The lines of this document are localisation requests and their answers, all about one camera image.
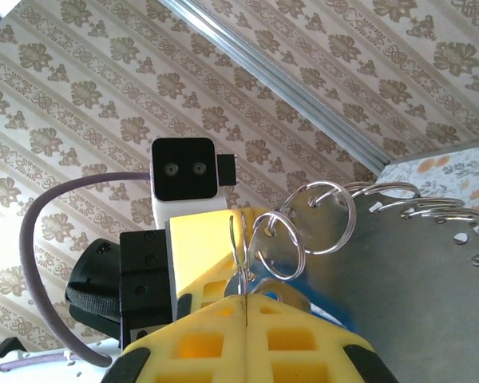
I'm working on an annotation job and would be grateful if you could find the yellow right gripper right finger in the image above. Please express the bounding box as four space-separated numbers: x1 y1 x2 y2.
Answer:
246 293 396 383

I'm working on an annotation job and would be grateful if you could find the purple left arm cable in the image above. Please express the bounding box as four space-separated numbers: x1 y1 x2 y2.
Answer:
0 171 152 374

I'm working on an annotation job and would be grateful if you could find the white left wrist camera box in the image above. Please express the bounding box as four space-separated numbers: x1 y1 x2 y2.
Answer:
149 137 239 232

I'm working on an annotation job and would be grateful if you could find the metal band with key rings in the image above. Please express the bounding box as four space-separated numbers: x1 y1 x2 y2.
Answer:
225 180 479 383

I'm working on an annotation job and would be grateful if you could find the aluminium left corner post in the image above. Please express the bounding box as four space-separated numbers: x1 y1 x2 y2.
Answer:
159 0 392 173

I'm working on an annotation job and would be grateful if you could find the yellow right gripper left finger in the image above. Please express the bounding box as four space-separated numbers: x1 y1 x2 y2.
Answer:
101 294 247 383

